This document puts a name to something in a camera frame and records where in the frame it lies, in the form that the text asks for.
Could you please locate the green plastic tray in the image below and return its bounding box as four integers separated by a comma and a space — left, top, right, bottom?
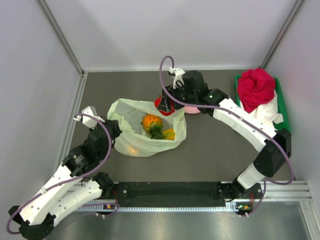
234, 75, 291, 131

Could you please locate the grey slotted cable duct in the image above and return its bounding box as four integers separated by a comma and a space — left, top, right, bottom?
74, 201, 256, 213

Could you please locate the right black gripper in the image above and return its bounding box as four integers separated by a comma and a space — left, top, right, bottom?
158, 81, 197, 114

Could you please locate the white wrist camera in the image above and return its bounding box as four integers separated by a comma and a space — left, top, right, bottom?
73, 106, 97, 129
168, 67, 186, 89

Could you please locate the red bell pepper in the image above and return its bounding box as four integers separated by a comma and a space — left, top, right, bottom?
154, 95, 175, 116

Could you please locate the yellow orange fruit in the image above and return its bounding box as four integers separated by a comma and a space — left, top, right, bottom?
127, 147, 139, 156

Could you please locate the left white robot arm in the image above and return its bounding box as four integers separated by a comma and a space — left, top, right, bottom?
6, 116, 122, 240

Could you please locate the aluminium frame rail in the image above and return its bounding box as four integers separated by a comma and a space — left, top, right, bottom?
39, 72, 88, 240

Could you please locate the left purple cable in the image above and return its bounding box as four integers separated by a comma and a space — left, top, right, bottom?
6, 112, 112, 234

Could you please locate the orange green mango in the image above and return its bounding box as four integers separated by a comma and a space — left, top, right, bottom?
162, 128, 176, 141

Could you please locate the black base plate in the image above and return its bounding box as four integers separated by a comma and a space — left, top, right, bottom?
104, 181, 262, 208

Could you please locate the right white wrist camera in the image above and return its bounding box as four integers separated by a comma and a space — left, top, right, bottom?
168, 67, 186, 89

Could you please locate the pink plate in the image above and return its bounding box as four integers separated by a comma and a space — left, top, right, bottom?
184, 106, 201, 115

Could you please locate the white cloth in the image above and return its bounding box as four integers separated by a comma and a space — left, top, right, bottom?
249, 90, 284, 127

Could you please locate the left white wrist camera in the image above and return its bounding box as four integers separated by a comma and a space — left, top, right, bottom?
73, 106, 97, 129

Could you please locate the pale green plastic bag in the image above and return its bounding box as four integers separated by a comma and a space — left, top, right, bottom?
107, 98, 187, 157

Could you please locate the toy pineapple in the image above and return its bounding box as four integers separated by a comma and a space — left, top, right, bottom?
141, 113, 165, 140

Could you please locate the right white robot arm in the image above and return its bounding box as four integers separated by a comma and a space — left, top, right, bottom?
154, 67, 292, 198

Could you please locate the red cloth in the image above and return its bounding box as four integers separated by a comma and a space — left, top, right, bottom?
236, 68, 276, 113

